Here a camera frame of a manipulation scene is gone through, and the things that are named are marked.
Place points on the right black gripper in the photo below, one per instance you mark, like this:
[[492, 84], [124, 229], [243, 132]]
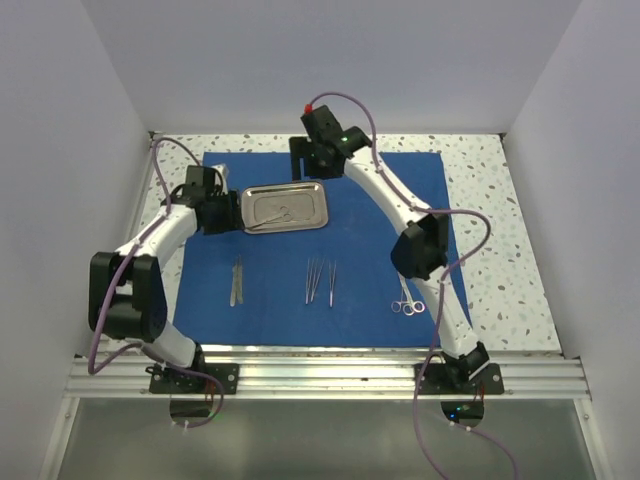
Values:
[[300, 147]]

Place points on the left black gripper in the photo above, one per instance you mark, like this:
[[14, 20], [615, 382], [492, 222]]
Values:
[[232, 220]]

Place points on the steel instrument tray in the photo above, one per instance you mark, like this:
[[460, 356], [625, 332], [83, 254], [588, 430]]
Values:
[[306, 200]]

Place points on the steel scalpel handle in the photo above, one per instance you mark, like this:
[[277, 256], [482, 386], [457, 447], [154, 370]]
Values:
[[233, 294], [239, 280]]

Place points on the steel surgical scissors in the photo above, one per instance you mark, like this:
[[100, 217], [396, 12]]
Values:
[[283, 214]]

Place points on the steel tweezers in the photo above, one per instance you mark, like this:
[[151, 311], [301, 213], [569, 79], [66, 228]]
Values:
[[332, 280], [309, 280], [317, 265]]

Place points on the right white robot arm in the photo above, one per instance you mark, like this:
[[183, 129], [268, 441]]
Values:
[[420, 254]]

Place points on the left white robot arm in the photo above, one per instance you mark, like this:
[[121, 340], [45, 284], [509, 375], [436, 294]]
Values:
[[127, 299]]

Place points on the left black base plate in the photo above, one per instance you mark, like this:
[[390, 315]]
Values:
[[168, 381]]

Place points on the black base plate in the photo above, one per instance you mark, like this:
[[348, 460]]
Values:
[[439, 378], [168, 381]]

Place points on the aluminium front rail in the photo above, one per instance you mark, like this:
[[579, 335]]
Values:
[[342, 375]]

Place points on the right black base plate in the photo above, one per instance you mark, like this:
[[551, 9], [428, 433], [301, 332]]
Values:
[[439, 378]]

